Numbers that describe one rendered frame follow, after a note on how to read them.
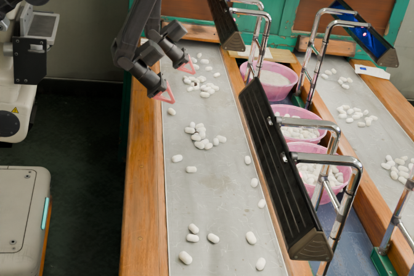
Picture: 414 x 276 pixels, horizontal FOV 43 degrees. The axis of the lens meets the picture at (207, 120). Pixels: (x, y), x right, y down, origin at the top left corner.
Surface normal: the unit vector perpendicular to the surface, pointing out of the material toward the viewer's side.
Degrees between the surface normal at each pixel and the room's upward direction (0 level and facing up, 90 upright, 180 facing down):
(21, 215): 0
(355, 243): 0
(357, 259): 0
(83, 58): 90
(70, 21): 90
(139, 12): 99
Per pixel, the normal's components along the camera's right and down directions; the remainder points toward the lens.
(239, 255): 0.15, -0.86
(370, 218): -0.98, -0.08
